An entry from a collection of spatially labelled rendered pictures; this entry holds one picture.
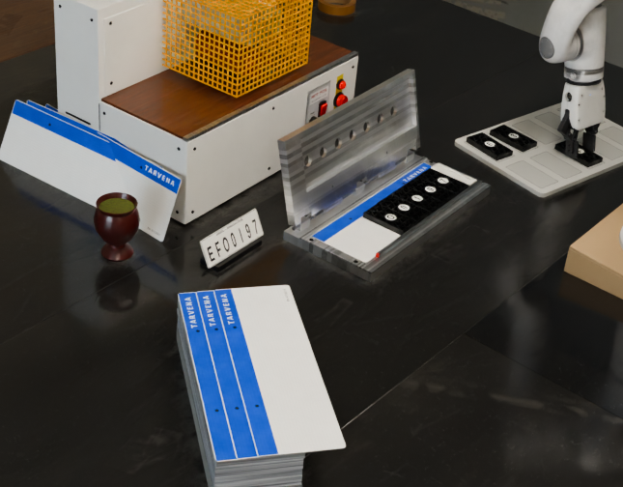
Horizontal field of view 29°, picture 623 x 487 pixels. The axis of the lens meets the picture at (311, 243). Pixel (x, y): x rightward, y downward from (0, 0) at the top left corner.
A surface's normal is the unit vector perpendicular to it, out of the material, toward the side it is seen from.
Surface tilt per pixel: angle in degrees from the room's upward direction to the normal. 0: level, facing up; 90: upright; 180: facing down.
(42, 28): 0
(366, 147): 76
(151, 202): 69
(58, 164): 63
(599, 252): 4
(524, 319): 0
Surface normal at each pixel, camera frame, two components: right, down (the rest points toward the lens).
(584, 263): -0.64, 0.38
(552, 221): 0.08, -0.83
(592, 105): 0.62, 0.29
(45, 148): -0.47, 0.00
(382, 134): 0.79, 0.18
